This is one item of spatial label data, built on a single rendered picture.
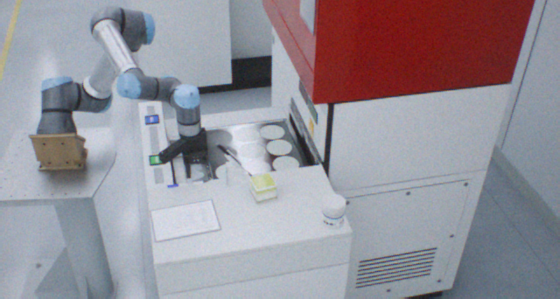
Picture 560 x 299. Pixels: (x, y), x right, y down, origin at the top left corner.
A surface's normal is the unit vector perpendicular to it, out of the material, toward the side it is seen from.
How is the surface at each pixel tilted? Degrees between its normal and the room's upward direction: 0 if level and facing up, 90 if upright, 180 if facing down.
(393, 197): 90
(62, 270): 90
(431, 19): 90
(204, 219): 0
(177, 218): 0
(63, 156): 90
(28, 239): 0
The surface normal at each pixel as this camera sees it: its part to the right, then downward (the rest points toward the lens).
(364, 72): 0.23, 0.59
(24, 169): 0.02, -0.79
